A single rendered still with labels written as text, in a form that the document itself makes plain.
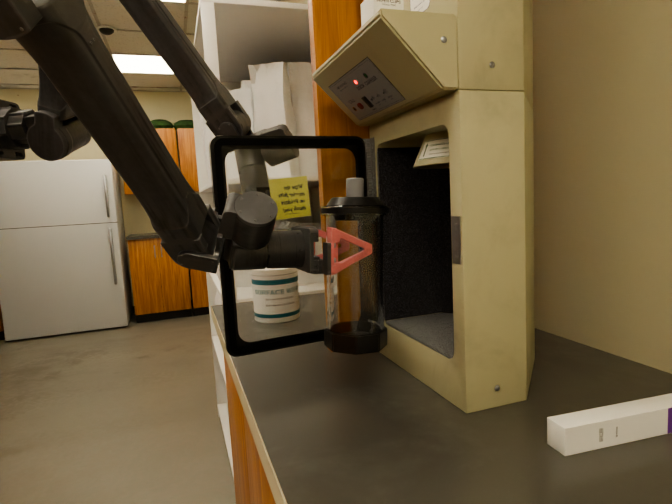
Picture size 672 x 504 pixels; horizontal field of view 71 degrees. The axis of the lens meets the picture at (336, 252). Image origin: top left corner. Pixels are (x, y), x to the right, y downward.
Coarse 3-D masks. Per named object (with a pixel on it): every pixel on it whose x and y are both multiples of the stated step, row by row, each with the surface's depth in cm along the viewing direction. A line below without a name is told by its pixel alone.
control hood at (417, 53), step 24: (384, 24) 62; (408, 24) 62; (432, 24) 63; (360, 48) 70; (384, 48) 66; (408, 48) 63; (432, 48) 63; (456, 48) 65; (336, 72) 82; (384, 72) 71; (408, 72) 67; (432, 72) 64; (456, 72) 65; (336, 96) 90; (408, 96) 72; (432, 96) 69; (360, 120) 91
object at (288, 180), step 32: (256, 160) 85; (288, 160) 88; (320, 160) 90; (352, 160) 93; (288, 192) 88; (320, 192) 91; (288, 224) 89; (320, 224) 92; (256, 288) 87; (288, 288) 90; (320, 288) 93; (256, 320) 88; (288, 320) 90; (320, 320) 93
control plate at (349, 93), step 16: (368, 64) 72; (352, 80) 80; (368, 80) 76; (384, 80) 73; (352, 96) 85; (368, 96) 81; (384, 96) 77; (400, 96) 73; (352, 112) 90; (368, 112) 86
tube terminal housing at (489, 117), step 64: (448, 0) 66; (512, 0) 67; (512, 64) 68; (384, 128) 89; (448, 128) 69; (512, 128) 69; (512, 192) 70; (512, 256) 71; (384, 320) 97; (512, 320) 72; (448, 384) 75; (512, 384) 73
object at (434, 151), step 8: (432, 136) 79; (440, 136) 77; (448, 136) 76; (424, 144) 81; (432, 144) 78; (440, 144) 77; (448, 144) 76; (424, 152) 80; (432, 152) 78; (440, 152) 76; (448, 152) 76; (416, 160) 82; (424, 160) 79; (432, 160) 77; (440, 160) 76; (448, 160) 75; (416, 168) 86; (424, 168) 89; (432, 168) 90; (440, 168) 91
